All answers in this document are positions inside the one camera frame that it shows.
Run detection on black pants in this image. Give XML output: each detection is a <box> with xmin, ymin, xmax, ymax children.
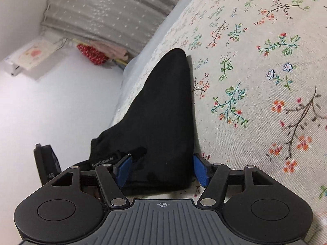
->
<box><xmin>90</xmin><ymin>48</ymin><xmax>195</xmax><ymax>196</ymax></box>

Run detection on light blue bed sheet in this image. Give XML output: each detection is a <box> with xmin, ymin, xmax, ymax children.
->
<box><xmin>120</xmin><ymin>0</ymin><xmax>215</xmax><ymax>92</ymax></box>

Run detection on red patterned cloth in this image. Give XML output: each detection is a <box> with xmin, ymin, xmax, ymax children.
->
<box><xmin>76</xmin><ymin>44</ymin><xmax>109</xmax><ymax>65</ymax></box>

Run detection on floral white bed cover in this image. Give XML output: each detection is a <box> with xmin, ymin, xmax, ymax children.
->
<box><xmin>113</xmin><ymin>0</ymin><xmax>326</xmax><ymax>244</ymax></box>

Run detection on grey dotted curtain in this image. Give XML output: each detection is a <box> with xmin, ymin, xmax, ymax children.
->
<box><xmin>41</xmin><ymin>0</ymin><xmax>179</xmax><ymax>55</ymax></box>

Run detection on white wall air conditioner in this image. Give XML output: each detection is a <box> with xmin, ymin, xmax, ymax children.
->
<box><xmin>4</xmin><ymin>37</ymin><xmax>57</xmax><ymax>76</ymax></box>

